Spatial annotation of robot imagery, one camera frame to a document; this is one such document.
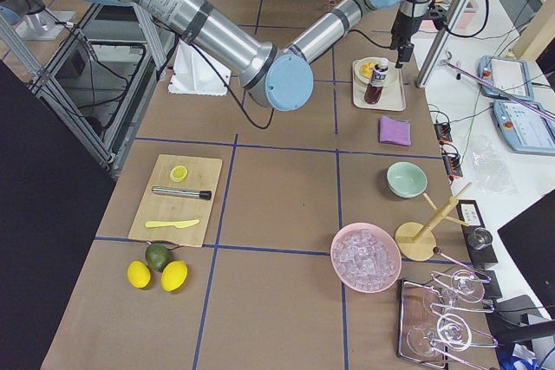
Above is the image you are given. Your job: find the lemon slice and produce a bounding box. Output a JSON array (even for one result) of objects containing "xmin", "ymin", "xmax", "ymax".
[{"xmin": 169, "ymin": 165, "xmax": 188, "ymax": 183}]

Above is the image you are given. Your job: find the steel muddler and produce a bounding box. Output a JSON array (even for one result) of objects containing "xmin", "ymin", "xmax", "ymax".
[{"xmin": 151, "ymin": 186, "xmax": 212, "ymax": 200}]

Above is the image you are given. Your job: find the wooden cutting board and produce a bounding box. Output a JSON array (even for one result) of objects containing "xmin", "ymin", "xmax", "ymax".
[{"xmin": 128, "ymin": 154, "xmax": 222, "ymax": 247}]

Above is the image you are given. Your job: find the mint green bowl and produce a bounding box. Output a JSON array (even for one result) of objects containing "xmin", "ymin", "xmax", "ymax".
[{"xmin": 386, "ymin": 161, "xmax": 428, "ymax": 198}]

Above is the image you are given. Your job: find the pink storage box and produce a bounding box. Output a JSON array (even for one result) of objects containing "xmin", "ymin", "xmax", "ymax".
[{"xmin": 420, "ymin": 0, "xmax": 479, "ymax": 31}]

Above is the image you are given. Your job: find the cream round plate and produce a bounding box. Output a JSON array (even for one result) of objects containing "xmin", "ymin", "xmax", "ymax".
[{"xmin": 352, "ymin": 57, "xmax": 399, "ymax": 88}]

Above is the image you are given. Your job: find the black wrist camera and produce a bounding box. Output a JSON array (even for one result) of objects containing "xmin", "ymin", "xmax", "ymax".
[{"xmin": 425, "ymin": 0, "xmax": 447, "ymax": 30}]

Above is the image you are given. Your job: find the glass rack tray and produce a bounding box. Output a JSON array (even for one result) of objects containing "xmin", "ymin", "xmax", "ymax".
[{"xmin": 397, "ymin": 267, "xmax": 498, "ymax": 369}]

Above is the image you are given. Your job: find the teach pendant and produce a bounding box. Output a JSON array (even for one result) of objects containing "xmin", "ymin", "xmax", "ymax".
[
  {"xmin": 493, "ymin": 100, "xmax": 554, "ymax": 155},
  {"xmin": 478, "ymin": 55, "xmax": 534, "ymax": 101}
]

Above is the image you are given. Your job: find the cream rectangular tray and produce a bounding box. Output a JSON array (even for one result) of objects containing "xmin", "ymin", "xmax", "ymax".
[{"xmin": 352, "ymin": 68, "xmax": 406, "ymax": 112}]

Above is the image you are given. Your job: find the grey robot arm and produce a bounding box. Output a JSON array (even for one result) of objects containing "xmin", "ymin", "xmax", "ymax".
[
  {"xmin": 117, "ymin": 0, "xmax": 431, "ymax": 112},
  {"xmin": 1, "ymin": 0, "xmax": 62, "ymax": 41}
]

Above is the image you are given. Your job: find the dark tea bottle top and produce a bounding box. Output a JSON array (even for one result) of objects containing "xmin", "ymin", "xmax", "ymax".
[{"xmin": 364, "ymin": 58, "xmax": 389, "ymax": 105}]

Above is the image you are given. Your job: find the yellow plastic knife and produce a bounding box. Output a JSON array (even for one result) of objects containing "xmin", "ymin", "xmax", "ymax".
[{"xmin": 144, "ymin": 219, "xmax": 200, "ymax": 229}]

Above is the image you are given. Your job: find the lower teach pendant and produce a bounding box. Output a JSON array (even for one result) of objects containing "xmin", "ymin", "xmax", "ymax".
[{"xmin": 493, "ymin": 100, "xmax": 554, "ymax": 155}]

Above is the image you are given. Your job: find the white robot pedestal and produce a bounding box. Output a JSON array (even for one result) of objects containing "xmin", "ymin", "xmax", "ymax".
[{"xmin": 168, "ymin": 41, "xmax": 231, "ymax": 96}]

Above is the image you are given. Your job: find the yellow lemon right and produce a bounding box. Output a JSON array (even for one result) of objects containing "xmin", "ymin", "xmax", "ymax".
[{"xmin": 160, "ymin": 260, "xmax": 188, "ymax": 292}]

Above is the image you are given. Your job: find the green avocado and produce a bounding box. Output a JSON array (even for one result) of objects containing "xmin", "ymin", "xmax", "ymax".
[{"xmin": 145, "ymin": 243, "xmax": 173, "ymax": 272}]

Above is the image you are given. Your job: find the glazed ring donut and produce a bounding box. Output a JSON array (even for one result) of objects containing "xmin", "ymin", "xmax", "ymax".
[{"xmin": 359, "ymin": 62, "xmax": 375, "ymax": 79}]

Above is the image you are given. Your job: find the yellow lemon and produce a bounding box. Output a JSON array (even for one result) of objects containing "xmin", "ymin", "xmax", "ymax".
[
  {"xmin": 127, "ymin": 260, "xmax": 151, "ymax": 289},
  {"xmin": 160, "ymin": 260, "xmax": 188, "ymax": 292}
]

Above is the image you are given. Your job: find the upper teach pendant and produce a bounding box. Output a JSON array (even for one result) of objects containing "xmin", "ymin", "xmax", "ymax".
[{"xmin": 478, "ymin": 55, "xmax": 534, "ymax": 101}]

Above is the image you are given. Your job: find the wooden mug tree stand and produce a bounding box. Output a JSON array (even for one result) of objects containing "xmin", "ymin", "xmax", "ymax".
[{"xmin": 395, "ymin": 182, "xmax": 472, "ymax": 261}]

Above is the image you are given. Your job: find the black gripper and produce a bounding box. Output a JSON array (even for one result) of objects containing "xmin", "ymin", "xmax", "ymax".
[{"xmin": 389, "ymin": 14, "xmax": 419, "ymax": 50}]

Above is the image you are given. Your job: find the yellow lemon left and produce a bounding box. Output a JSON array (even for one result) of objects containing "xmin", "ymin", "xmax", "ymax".
[{"xmin": 127, "ymin": 260, "xmax": 151, "ymax": 289}]

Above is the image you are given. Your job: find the black scale with cup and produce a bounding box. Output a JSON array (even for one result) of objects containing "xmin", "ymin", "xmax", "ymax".
[{"xmin": 457, "ymin": 199, "xmax": 498, "ymax": 269}]

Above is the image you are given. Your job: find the purple folded cloth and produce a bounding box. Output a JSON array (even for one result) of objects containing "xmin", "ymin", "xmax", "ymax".
[{"xmin": 378, "ymin": 116, "xmax": 411, "ymax": 146}]

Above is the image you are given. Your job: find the pink bowl of ice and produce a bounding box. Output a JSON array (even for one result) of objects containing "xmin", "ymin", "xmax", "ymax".
[{"xmin": 330, "ymin": 223, "xmax": 402, "ymax": 294}]

